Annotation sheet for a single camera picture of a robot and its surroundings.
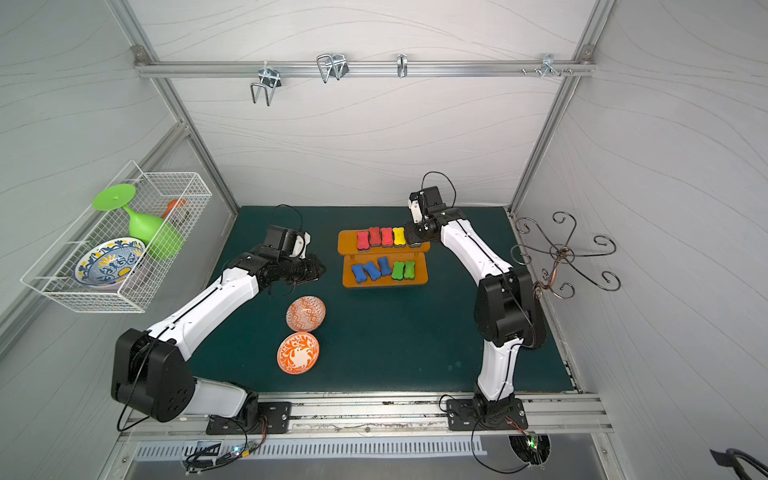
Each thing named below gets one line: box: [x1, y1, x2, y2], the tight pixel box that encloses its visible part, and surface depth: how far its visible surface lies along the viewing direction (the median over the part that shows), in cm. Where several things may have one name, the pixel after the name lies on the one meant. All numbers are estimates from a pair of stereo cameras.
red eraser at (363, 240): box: [357, 232, 370, 250], surface depth 93 cm
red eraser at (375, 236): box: [369, 227, 381, 247], surface depth 93 cm
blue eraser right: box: [378, 256, 392, 276], surface depth 103 cm
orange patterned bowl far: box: [285, 296, 327, 332], surface depth 92 cm
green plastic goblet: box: [93, 184, 185, 259], surface depth 64 cm
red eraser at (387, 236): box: [381, 227, 393, 246], surface depth 93 cm
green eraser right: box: [404, 260, 415, 280], surface depth 102 cm
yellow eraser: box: [392, 226, 406, 245], surface depth 94 cm
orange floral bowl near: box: [276, 332, 320, 375], surface depth 84 cm
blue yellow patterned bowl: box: [74, 237, 146, 288], surface depth 63 cm
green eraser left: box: [391, 261, 405, 281], surface depth 101 cm
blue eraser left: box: [352, 263, 367, 284], surface depth 100 cm
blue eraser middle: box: [363, 261, 382, 282], surface depth 101 cm
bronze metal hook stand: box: [510, 212, 622, 300], surface depth 69 cm
